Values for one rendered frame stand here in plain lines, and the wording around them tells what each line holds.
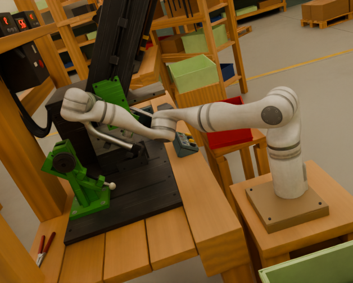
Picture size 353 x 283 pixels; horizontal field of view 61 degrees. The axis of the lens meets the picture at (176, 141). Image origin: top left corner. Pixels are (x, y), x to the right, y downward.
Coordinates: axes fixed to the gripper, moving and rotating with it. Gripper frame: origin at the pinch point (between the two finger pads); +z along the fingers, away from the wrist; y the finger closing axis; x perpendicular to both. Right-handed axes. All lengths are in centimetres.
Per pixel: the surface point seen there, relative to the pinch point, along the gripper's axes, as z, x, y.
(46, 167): -24.5, 25.1, 0.5
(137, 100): 15.0, -7.8, -15.9
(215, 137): 11, -9, -56
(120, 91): 2.9, -8.2, -8.0
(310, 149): 116, -34, -164
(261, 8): 790, -372, -200
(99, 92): 2.8, -3.8, -0.7
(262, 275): -73, 7, -57
